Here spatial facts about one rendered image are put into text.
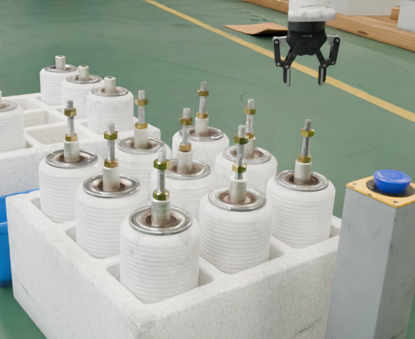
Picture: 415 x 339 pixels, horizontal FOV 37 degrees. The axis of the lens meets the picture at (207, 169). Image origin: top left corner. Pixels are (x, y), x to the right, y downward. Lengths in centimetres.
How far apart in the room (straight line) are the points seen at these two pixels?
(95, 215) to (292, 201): 26
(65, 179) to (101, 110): 39
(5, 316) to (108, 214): 31
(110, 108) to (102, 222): 49
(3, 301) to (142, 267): 40
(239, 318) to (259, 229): 11
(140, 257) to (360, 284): 25
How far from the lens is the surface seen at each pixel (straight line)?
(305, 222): 85
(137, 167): 93
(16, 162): 115
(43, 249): 88
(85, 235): 82
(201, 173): 86
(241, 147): 76
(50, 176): 89
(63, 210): 90
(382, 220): 69
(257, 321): 80
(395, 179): 70
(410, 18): 371
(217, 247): 78
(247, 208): 76
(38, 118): 142
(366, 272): 73
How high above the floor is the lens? 58
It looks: 22 degrees down
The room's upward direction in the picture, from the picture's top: 3 degrees clockwise
